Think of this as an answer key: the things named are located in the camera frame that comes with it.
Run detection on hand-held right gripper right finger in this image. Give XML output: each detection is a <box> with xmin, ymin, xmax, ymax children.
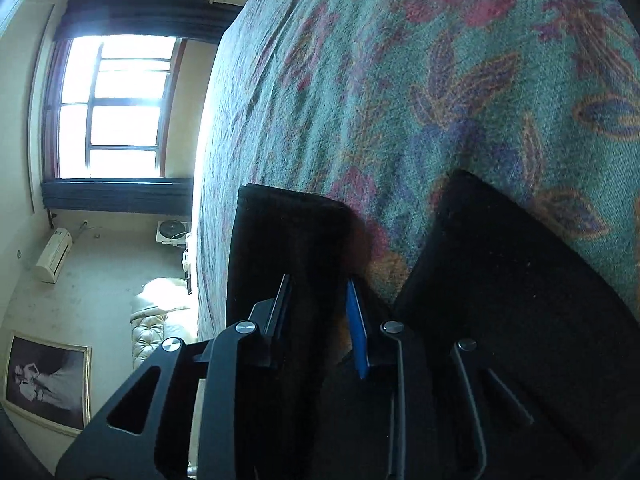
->
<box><xmin>345</xmin><ymin>277</ymin><xmax>536</xmax><ymax>480</ymax></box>

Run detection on white box fan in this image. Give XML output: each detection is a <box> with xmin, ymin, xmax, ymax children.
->
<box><xmin>156</xmin><ymin>219</ymin><xmax>192</xmax><ymax>248</ymax></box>

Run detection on window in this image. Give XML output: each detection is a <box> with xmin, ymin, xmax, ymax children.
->
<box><xmin>44</xmin><ymin>35</ymin><xmax>187</xmax><ymax>181</ymax></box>

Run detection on white air conditioner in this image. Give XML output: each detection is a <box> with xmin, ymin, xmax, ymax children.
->
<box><xmin>34</xmin><ymin>227</ymin><xmax>74</xmax><ymax>284</ymax></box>

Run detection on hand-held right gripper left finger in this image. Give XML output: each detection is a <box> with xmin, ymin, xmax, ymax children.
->
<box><xmin>55</xmin><ymin>274</ymin><xmax>293</xmax><ymax>480</ymax></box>

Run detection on cream tufted headboard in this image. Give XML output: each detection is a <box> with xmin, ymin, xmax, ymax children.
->
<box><xmin>129</xmin><ymin>276</ymin><xmax>200</xmax><ymax>361</ymax></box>

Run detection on framed wall picture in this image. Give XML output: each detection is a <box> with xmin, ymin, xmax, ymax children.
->
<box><xmin>4</xmin><ymin>331</ymin><xmax>93</xmax><ymax>436</ymax></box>

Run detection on black pants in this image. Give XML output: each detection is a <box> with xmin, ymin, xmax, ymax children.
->
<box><xmin>225</xmin><ymin>169</ymin><xmax>640</xmax><ymax>480</ymax></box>

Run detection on bed with floral cover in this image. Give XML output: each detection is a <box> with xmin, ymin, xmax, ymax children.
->
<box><xmin>191</xmin><ymin>0</ymin><xmax>640</xmax><ymax>356</ymax></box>

